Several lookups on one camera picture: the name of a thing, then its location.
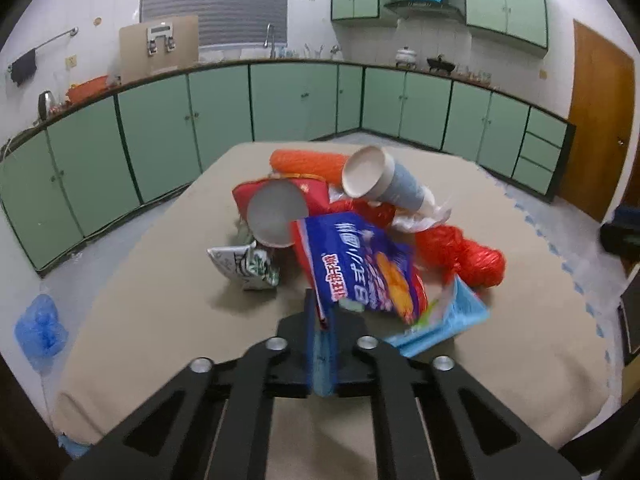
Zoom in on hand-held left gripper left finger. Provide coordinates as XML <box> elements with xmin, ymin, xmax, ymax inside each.
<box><xmin>60</xmin><ymin>289</ymin><xmax>323</xmax><ymax>480</ymax></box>

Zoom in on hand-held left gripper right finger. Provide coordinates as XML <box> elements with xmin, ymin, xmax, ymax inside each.
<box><xmin>323</xmin><ymin>309</ymin><xmax>581</xmax><ymax>480</ymax></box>

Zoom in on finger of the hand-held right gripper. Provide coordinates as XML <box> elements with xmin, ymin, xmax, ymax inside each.
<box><xmin>600</xmin><ymin>205</ymin><xmax>640</xmax><ymax>277</ymax></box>

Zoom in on black trash bin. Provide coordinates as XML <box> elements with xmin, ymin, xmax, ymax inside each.
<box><xmin>618</xmin><ymin>282</ymin><xmax>640</xmax><ymax>357</ymax></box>

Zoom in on blue snack packet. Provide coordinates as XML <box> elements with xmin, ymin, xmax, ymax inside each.
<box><xmin>291</xmin><ymin>212</ymin><xmax>430</xmax><ymax>327</ymax></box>

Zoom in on orange foam net sleeve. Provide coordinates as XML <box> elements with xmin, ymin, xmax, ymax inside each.
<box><xmin>270</xmin><ymin>149</ymin><xmax>352</xmax><ymax>186</ymax></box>

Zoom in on wooden door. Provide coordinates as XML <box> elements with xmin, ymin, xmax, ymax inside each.
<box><xmin>559</xmin><ymin>19</ymin><xmax>636</xmax><ymax>224</ymax></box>

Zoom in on white and green packet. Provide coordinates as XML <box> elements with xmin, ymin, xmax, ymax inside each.
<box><xmin>207</xmin><ymin>240</ymin><xmax>281</xmax><ymax>292</ymax></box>

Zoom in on light blue plastic packet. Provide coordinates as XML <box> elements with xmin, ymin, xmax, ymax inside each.
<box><xmin>385</xmin><ymin>275</ymin><xmax>491</xmax><ymax>358</ymax></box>

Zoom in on red mesh bag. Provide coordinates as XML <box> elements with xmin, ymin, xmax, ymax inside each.
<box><xmin>345</xmin><ymin>200</ymin><xmax>506</xmax><ymax>289</ymax></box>

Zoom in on red paper cup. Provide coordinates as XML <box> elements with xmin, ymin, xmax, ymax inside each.
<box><xmin>247</xmin><ymin>180</ymin><xmax>310</xmax><ymax>249</ymax></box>

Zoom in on red snack packet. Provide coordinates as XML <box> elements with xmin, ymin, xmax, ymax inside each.
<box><xmin>232</xmin><ymin>177</ymin><xmax>332</xmax><ymax>222</ymax></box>

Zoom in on white crumpled plastic wrapper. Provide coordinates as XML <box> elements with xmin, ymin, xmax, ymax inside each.
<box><xmin>394</xmin><ymin>197</ymin><xmax>453</xmax><ymax>234</ymax></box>

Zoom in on beige floor mat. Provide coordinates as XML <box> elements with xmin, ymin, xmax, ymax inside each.
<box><xmin>52</xmin><ymin>141</ymin><xmax>626</xmax><ymax>448</ymax></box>

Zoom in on blue-grey paper cup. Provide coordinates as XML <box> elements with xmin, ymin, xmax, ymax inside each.
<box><xmin>341</xmin><ymin>146</ymin><xmax>435</xmax><ymax>211</ymax></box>

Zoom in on green upper kitchen cabinets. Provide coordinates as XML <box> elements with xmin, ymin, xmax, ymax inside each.
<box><xmin>331</xmin><ymin>0</ymin><xmax>549</xmax><ymax>51</ymax></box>

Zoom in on green kitchen cabinets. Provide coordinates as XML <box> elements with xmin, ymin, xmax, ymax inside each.
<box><xmin>331</xmin><ymin>0</ymin><xmax>549</xmax><ymax>51</ymax></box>
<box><xmin>0</xmin><ymin>60</ymin><xmax>576</xmax><ymax>277</ymax></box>

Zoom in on blue plastic bag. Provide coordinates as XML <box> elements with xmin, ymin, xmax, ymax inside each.
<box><xmin>14</xmin><ymin>293</ymin><xmax>69</xmax><ymax>372</ymax></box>

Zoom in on green lower kitchen cabinets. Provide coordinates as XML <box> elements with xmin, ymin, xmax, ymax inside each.
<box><xmin>0</xmin><ymin>60</ymin><xmax>576</xmax><ymax>277</ymax></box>

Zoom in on range hood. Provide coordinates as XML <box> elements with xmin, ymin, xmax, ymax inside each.
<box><xmin>384</xmin><ymin>0</ymin><xmax>463</xmax><ymax>17</ymax></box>

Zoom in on orange plastic basin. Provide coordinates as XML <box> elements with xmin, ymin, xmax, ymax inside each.
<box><xmin>66</xmin><ymin>75</ymin><xmax>111</xmax><ymax>105</ymax></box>

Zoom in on brown cardboard sheet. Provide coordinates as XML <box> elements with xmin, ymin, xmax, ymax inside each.
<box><xmin>119</xmin><ymin>15</ymin><xmax>200</xmax><ymax>84</ymax></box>

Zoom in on grey window blind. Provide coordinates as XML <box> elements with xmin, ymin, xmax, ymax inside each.
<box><xmin>140</xmin><ymin>0</ymin><xmax>290</xmax><ymax>51</ymax></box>

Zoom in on dark towel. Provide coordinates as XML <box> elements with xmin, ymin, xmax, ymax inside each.
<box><xmin>10</xmin><ymin>50</ymin><xmax>39</xmax><ymax>87</ymax></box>

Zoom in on white metal bracket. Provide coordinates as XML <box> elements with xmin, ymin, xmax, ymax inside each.
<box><xmin>146</xmin><ymin>24</ymin><xmax>177</xmax><ymax>56</ymax></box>

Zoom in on metal towel rail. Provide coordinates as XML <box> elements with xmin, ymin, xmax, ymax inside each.
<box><xmin>7</xmin><ymin>26</ymin><xmax>79</xmax><ymax>72</ymax></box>

